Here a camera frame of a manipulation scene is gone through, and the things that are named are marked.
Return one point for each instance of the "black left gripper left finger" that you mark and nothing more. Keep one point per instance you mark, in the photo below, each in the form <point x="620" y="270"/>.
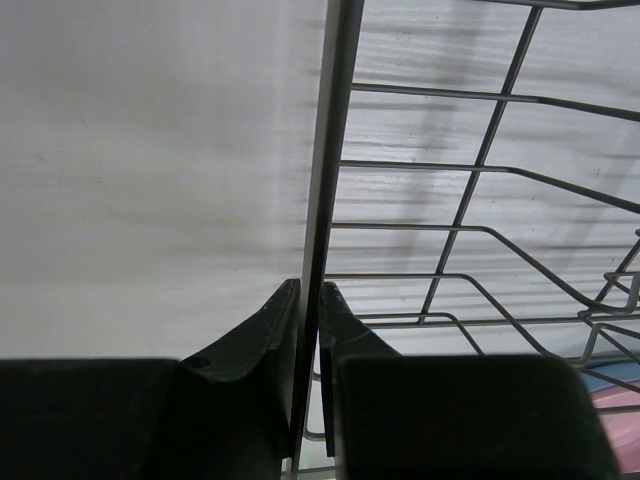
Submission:
<point x="221" y="413"/>

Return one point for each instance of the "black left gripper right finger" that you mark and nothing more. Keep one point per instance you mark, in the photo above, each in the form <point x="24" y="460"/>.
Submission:
<point x="393" y="416"/>

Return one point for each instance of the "pink plate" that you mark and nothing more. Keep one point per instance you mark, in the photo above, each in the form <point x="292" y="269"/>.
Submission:
<point x="622" y="428"/>

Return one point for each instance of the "grey wire dish rack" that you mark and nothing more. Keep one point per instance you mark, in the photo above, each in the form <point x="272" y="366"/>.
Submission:
<point x="475" y="185"/>

